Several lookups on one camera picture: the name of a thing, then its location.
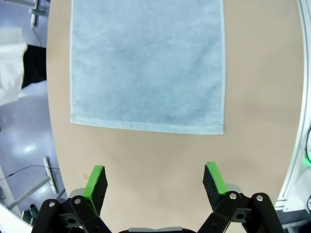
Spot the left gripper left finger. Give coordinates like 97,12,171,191
32,164,110,233

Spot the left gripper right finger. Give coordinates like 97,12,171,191
198,162,285,233

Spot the light blue towel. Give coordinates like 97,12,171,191
69,0,226,135

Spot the person in white shirt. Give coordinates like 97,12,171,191
0,26,47,106

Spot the thin black floor cable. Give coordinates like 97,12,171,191
0,165,60,182

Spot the white frame rail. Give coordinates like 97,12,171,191
276,0,311,212

